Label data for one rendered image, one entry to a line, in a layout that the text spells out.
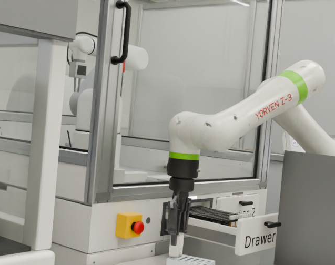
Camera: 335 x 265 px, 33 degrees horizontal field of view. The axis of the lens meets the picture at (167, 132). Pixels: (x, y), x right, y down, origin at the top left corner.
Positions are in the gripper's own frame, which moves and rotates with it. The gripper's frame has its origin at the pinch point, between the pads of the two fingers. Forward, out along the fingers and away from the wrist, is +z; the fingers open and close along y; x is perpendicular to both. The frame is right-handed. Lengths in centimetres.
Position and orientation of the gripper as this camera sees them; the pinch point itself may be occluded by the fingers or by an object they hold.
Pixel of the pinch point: (176, 244)
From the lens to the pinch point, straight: 173.9
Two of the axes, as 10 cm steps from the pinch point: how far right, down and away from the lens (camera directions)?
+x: 9.1, 0.9, -4.1
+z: -0.9, 10.0, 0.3
